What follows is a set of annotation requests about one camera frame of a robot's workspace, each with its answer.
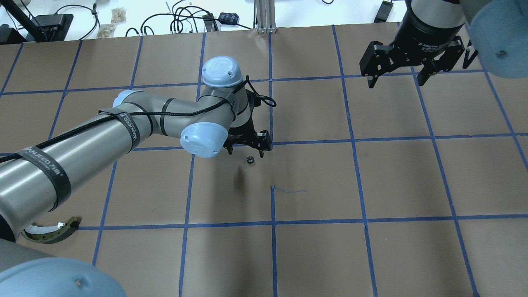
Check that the aluminium frame post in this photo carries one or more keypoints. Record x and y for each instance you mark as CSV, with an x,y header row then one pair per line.
x,y
265,17

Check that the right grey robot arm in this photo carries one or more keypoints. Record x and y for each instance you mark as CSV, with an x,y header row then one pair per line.
x,y
497,29

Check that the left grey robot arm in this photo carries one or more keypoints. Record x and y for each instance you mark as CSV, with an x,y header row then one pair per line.
x,y
39,179

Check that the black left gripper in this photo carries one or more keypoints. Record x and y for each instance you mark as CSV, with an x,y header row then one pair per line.
x,y
244,133

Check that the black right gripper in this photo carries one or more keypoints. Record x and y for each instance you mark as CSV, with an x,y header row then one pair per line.
x,y
425,36

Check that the black box on bench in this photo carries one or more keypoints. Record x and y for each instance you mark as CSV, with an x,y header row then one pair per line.
x,y
54,26

